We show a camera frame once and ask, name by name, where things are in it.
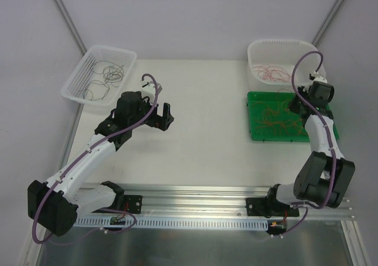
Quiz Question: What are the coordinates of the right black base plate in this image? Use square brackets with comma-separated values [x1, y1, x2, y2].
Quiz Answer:
[246, 197, 299, 218]

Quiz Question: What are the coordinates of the white slotted cable duct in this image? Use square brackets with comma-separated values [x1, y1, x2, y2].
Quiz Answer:
[74, 215, 268, 231]

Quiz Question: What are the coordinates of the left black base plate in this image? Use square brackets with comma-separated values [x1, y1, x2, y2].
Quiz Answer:
[105, 194, 143, 214]

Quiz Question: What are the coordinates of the aluminium mounting rail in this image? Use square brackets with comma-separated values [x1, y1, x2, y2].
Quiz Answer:
[75, 183, 355, 221]

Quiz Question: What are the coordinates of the black wire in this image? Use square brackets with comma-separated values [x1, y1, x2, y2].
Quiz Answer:
[82, 79, 112, 101]
[93, 60, 126, 85]

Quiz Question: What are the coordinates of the white plastic tub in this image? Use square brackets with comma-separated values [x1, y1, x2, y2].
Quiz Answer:
[247, 39, 317, 93]

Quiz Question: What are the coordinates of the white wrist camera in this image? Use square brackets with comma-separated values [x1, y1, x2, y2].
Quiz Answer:
[309, 72, 328, 84]
[141, 81, 162, 103]

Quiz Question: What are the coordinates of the black wire in basket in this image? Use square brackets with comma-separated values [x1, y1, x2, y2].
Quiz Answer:
[93, 60, 126, 85]

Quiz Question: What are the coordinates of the green plastic tray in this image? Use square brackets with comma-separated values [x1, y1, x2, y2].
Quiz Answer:
[246, 91, 340, 143]

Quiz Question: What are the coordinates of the left aluminium frame post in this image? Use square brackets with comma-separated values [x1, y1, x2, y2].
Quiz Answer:
[53, 0, 87, 56]

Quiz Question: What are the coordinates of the pink red wire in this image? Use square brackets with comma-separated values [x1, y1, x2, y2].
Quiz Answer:
[256, 64, 295, 83]

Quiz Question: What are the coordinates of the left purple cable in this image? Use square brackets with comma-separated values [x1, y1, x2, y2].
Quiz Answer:
[32, 73, 162, 245]

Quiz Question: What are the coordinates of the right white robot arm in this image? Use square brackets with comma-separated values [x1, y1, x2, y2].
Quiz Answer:
[265, 79, 356, 216]

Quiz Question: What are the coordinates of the right aluminium frame post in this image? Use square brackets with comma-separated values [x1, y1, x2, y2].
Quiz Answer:
[311, 0, 346, 47]

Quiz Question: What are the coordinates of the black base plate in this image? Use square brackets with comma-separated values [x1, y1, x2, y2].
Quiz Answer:
[246, 197, 299, 218]
[105, 194, 143, 214]

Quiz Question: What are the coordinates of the white perforated plastic basket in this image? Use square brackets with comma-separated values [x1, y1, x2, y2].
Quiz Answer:
[61, 45, 137, 107]

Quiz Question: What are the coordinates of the aluminium frame post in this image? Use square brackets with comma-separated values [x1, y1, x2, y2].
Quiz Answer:
[311, 0, 346, 47]
[53, 0, 87, 56]

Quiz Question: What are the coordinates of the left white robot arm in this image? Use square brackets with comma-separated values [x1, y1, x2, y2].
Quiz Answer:
[27, 91, 174, 243]

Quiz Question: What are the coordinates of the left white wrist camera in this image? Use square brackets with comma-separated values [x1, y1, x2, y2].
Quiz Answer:
[141, 81, 162, 103]

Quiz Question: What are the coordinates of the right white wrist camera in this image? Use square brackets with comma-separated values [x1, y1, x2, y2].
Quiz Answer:
[309, 72, 328, 84]

